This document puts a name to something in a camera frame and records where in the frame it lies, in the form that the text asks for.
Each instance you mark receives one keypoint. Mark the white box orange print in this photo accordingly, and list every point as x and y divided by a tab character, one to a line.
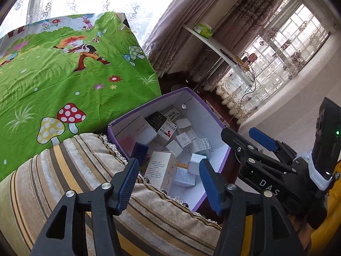
183	176

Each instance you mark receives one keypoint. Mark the purple cardboard box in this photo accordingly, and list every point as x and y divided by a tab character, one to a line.
205	122

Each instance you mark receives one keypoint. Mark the green cartoon printed tablecloth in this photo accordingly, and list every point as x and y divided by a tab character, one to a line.
53	85

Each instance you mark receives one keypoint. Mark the dark patterned curtain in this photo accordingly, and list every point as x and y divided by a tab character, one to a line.
239	13

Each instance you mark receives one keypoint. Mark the green tissue pack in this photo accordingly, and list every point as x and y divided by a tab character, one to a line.
202	29

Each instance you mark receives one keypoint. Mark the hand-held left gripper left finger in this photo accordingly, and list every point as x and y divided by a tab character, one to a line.
128	184

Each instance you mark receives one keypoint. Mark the lace curtain floral trim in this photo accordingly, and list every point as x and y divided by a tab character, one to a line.
239	96

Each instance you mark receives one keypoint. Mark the white cube box grey pattern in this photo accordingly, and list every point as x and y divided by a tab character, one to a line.
184	140

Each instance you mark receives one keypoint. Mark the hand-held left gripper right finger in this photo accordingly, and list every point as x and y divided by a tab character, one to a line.
210	186

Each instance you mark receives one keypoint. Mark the teal box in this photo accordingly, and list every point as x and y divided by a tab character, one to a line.
204	154

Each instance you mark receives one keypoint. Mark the large white box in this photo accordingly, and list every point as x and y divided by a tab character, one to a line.
159	170

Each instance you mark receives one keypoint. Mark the small blue box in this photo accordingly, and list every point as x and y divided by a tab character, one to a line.
139	152

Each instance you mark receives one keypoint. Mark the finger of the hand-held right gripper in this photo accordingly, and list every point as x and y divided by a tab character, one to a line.
239	144
263	138

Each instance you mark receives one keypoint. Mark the small grey white box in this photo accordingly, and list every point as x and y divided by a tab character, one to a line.
196	162

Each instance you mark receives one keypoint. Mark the white box red print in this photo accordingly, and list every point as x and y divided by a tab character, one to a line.
133	133

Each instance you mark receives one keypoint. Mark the striped beige cushion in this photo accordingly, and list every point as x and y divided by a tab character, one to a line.
80	160

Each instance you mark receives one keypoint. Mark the brown pleated curtain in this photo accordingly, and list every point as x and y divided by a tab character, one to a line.
170	26

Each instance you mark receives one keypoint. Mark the white box dense text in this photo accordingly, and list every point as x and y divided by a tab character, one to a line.
201	145

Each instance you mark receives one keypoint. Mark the white box red figure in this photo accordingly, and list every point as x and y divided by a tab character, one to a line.
166	133

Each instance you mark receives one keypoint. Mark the small black box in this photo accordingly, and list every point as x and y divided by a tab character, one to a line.
157	120

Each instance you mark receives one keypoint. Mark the small plain white box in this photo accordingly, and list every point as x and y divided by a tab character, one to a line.
174	148

